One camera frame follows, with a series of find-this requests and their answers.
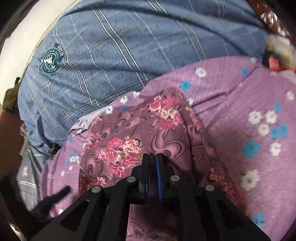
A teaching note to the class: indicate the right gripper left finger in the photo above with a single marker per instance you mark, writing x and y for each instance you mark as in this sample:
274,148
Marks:
101,213

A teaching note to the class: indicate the olive green cloth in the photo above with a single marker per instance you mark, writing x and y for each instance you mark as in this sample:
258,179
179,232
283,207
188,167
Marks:
11,97

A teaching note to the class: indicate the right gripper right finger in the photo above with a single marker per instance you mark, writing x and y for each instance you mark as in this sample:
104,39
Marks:
203,213

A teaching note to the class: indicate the grey star pattern pillow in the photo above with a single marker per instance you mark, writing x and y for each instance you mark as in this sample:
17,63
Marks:
29,177

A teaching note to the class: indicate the maroon pink floral garment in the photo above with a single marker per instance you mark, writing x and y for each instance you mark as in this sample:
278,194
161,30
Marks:
164,123

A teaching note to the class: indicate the blue plaid blanket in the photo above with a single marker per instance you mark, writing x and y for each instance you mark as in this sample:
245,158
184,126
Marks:
100,50

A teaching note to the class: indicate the small red labelled bottle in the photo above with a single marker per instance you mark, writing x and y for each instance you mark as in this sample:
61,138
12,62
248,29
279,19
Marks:
280,57

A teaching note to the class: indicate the dark red headboard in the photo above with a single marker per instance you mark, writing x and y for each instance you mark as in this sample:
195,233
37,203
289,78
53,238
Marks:
11,142

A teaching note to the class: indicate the purple flowered bed sheet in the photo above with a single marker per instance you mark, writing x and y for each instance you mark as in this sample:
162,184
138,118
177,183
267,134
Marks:
248,114

